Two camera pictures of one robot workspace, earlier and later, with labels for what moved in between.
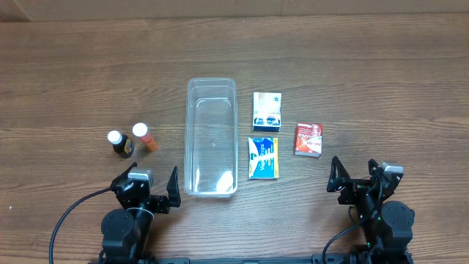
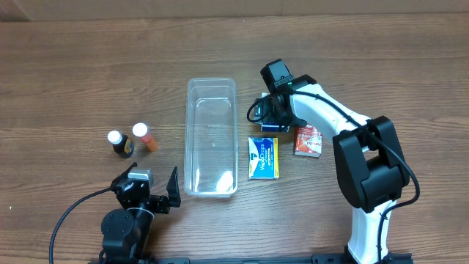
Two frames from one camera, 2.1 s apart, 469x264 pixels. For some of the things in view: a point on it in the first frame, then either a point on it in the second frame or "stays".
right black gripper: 360,183 to 270,111
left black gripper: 147,193 stays
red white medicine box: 308,139 stays
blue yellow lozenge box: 263,160 stays
